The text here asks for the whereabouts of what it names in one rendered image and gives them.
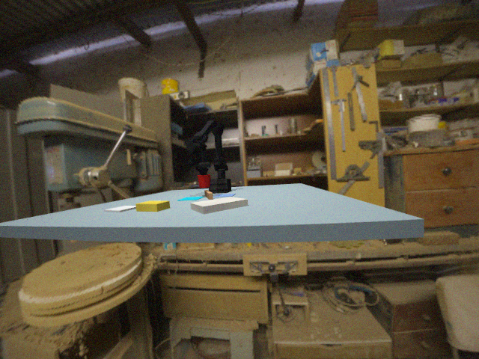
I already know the white rectangular block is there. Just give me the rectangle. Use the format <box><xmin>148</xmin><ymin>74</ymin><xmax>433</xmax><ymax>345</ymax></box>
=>
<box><xmin>190</xmin><ymin>197</ymin><xmax>248</xmax><ymax>214</ymax></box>

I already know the yellow flat block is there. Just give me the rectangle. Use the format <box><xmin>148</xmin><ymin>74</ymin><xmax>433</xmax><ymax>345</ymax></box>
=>
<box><xmin>136</xmin><ymin>200</ymin><xmax>170</xmax><ymax>212</ymax></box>

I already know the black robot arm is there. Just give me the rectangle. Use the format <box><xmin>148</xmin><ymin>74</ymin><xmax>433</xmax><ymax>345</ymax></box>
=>
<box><xmin>186</xmin><ymin>120</ymin><xmax>228</xmax><ymax>179</ymax></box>

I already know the light wooden plank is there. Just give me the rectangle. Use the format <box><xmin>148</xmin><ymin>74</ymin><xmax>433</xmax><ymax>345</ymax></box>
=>
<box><xmin>204</xmin><ymin>190</ymin><xmax>213</xmax><ymax>200</ymax></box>

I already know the white square tile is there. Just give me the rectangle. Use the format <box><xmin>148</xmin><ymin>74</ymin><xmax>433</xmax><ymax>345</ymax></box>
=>
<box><xmin>104</xmin><ymin>206</ymin><xmax>136</xmax><ymax>212</ymax></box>

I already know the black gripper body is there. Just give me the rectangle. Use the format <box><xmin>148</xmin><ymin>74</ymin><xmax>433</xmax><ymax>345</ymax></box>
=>
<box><xmin>195</xmin><ymin>154</ymin><xmax>210</xmax><ymax>169</ymax></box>

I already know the red cup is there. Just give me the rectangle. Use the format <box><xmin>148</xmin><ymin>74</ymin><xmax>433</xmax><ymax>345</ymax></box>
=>
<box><xmin>198</xmin><ymin>174</ymin><xmax>210</xmax><ymax>188</ymax></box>

